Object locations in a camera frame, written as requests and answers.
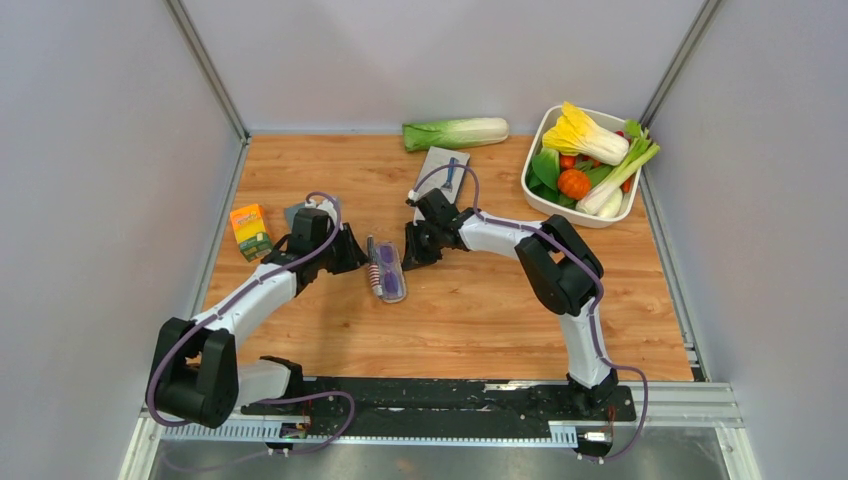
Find newspaper print pouch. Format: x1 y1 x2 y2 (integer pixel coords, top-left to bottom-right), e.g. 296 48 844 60
366 235 407 304

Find yellow white bok choy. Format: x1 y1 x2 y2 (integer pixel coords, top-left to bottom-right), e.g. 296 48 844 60
542 102 630 166

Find pink transparent sunglasses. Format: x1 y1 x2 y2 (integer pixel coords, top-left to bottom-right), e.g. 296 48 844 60
376 242 406 303

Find green white leek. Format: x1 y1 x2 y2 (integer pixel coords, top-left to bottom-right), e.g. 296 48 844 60
576 120 661 218

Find white rectangular tray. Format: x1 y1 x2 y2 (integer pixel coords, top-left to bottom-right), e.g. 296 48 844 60
521 105 643 229

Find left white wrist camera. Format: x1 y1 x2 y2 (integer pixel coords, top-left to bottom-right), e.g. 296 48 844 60
304 196 341 224

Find small orange pumpkin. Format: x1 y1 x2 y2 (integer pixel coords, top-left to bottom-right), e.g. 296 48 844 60
557 169 592 200

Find grey glasses case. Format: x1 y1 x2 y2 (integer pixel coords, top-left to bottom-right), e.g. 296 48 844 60
283 202 306 227

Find grey razor package box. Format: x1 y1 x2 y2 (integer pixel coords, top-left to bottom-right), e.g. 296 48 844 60
413 147 471 203

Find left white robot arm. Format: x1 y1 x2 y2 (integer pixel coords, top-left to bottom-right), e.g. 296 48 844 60
145 198 367 428

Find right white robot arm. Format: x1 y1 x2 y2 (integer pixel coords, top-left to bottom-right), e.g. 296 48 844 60
402 189 618 419

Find orange green carton box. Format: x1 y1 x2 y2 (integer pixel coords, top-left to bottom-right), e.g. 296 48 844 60
229 204 273 262

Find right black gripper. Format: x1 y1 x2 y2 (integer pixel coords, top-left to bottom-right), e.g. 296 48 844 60
402 220 444 271

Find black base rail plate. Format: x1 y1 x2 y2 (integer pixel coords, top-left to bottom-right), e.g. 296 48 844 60
240 376 637 440

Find green white napa cabbage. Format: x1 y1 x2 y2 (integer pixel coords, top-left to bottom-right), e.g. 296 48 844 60
402 117 510 152

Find green leafy vegetable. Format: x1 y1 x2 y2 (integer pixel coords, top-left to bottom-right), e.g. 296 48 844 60
525 147 561 203

